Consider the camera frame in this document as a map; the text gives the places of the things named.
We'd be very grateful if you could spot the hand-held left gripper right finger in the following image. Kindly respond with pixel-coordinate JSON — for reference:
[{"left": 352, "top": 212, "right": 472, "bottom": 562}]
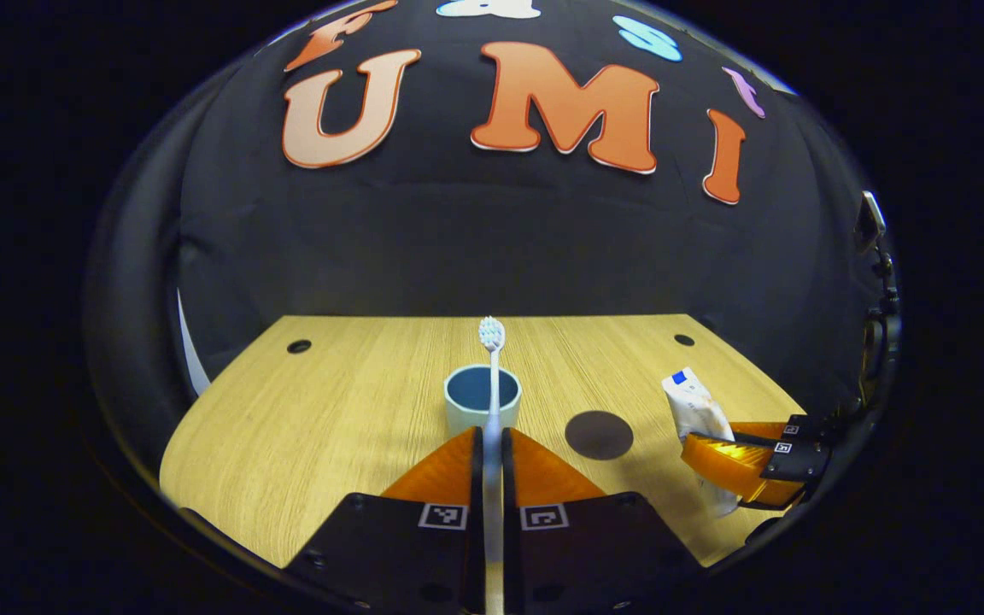
[{"left": 502, "top": 427, "right": 702, "bottom": 615}]

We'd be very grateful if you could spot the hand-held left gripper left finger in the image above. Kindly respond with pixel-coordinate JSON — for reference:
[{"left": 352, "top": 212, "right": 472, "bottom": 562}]
[{"left": 285, "top": 425, "right": 486, "bottom": 615}]

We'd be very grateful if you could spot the white toothbrush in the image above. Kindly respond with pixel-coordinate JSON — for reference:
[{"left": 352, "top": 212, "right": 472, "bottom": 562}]
[{"left": 478, "top": 316, "right": 507, "bottom": 615}]

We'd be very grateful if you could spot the white toothpaste tube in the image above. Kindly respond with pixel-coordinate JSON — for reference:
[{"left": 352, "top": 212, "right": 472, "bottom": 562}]
[{"left": 661, "top": 367, "right": 741, "bottom": 519}]

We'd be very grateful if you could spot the pale blue cup wooden handle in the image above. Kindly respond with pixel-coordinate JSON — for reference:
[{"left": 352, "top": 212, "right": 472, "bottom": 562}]
[{"left": 443, "top": 365, "right": 524, "bottom": 436}]

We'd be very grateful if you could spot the round dark brown coaster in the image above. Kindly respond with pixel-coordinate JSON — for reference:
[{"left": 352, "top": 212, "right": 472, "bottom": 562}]
[{"left": 565, "top": 410, "right": 635, "bottom": 461}]

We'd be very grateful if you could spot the black backdrop cloth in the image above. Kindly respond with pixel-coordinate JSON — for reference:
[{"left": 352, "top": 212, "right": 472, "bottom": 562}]
[{"left": 176, "top": 0, "right": 886, "bottom": 411}]

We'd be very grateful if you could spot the dark grey curtain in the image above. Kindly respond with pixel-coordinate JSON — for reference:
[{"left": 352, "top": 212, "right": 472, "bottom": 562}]
[{"left": 85, "top": 64, "right": 211, "bottom": 505}]

